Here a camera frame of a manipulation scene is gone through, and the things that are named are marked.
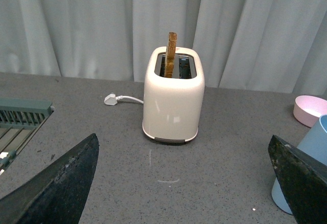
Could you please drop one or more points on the cream white toaster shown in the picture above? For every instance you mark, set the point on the cream white toaster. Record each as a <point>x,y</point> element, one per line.
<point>172,106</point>

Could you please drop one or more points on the light blue plastic cup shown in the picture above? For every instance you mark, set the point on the light blue plastic cup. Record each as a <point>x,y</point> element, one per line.
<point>313,144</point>

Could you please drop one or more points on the green dish rack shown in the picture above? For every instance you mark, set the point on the green dish rack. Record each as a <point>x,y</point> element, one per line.
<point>20,120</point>

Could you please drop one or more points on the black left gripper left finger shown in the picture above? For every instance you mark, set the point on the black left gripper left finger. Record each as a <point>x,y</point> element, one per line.
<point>58,193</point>

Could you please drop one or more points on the toasted bread slice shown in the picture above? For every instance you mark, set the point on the toasted bread slice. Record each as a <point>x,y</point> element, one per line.
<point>170,55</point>

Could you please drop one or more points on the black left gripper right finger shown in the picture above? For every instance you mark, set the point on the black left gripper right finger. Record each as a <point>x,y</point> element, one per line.
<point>302,180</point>

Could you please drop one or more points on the pink plastic bowl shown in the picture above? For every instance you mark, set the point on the pink plastic bowl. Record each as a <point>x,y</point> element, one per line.
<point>308,109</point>

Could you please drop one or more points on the grey pleated curtain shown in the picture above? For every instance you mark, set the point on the grey pleated curtain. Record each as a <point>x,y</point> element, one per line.
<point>260,45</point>

